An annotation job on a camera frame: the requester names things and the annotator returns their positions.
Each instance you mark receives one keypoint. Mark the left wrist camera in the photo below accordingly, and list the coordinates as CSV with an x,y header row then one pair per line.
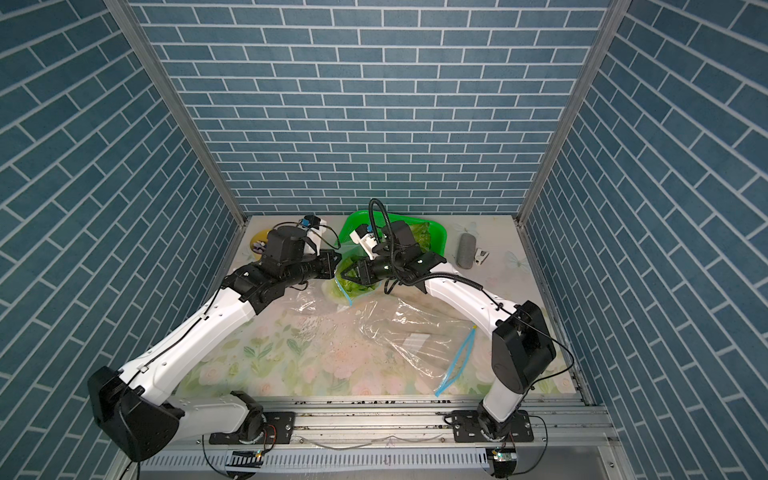
x,y
311,221

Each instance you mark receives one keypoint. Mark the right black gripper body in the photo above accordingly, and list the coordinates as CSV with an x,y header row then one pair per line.
x,y
386,269

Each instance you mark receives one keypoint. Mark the chinese cabbage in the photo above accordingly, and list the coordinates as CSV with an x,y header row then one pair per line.
x,y
422,235
342,290

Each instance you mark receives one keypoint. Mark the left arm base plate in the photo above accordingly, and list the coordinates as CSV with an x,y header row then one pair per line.
x,y
268,429

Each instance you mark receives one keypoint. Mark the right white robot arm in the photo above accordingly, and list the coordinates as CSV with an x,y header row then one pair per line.
x,y
521,346

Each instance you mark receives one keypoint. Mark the grey cylindrical object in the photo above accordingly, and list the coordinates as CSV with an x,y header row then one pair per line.
x,y
465,256

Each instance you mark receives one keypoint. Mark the aluminium rail frame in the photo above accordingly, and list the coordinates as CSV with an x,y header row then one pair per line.
x,y
401,439

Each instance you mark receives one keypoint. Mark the green plastic basket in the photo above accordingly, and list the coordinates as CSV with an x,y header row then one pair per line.
x,y
438,231

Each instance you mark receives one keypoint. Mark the small white clip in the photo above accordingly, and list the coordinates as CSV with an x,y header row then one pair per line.
x,y
481,256

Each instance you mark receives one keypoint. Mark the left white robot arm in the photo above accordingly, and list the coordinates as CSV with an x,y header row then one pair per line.
x,y
134,404

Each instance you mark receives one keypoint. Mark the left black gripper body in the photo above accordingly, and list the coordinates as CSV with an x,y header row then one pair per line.
x,y
309,267

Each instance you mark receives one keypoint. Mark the clear zipper bag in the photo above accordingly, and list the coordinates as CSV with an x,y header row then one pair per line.
x,y
433,346
309,330

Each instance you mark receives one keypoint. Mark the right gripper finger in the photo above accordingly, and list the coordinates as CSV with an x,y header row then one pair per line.
x,y
350,283
350,262

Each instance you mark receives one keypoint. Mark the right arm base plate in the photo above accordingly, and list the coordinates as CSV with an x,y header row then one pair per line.
x,y
474,426

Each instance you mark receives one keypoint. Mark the yellow cup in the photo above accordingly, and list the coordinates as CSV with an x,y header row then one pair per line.
x,y
257,243

